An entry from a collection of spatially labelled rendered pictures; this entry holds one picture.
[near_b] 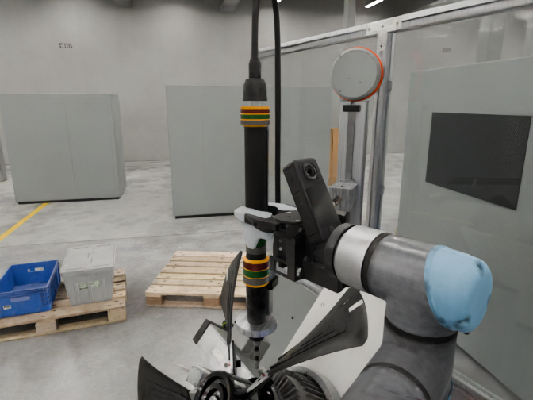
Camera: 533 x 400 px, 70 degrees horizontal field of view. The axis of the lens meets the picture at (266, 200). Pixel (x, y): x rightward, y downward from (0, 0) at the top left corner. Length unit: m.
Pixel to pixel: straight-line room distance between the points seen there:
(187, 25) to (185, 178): 7.47
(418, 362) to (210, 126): 5.73
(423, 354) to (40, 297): 3.40
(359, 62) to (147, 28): 11.78
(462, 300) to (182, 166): 5.80
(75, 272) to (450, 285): 3.30
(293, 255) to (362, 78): 0.81
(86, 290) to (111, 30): 10.16
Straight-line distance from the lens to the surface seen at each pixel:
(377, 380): 0.40
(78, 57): 13.01
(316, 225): 0.48
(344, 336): 0.72
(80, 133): 7.77
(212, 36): 12.87
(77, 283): 3.60
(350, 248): 0.45
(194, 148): 6.05
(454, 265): 0.41
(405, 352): 0.44
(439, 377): 0.45
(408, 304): 0.42
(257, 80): 0.57
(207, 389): 0.89
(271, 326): 0.67
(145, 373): 1.12
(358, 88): 1.24
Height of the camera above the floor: 1.80
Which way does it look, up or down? 14 degrees down
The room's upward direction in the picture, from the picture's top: straight up
